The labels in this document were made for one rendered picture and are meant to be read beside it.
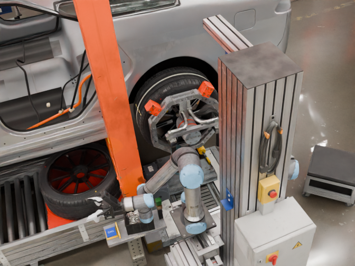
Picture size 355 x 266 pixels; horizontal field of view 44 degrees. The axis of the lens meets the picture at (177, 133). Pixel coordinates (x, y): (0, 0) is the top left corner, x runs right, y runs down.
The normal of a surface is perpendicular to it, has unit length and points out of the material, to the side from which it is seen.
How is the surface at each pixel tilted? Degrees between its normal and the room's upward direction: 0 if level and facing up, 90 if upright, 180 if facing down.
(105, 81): 90
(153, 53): 90
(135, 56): 90
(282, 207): 0
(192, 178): 82
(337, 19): 0
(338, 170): 0
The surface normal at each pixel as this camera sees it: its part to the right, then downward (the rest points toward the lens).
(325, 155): -0.07, -0.72
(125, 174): 0.33, 0.63
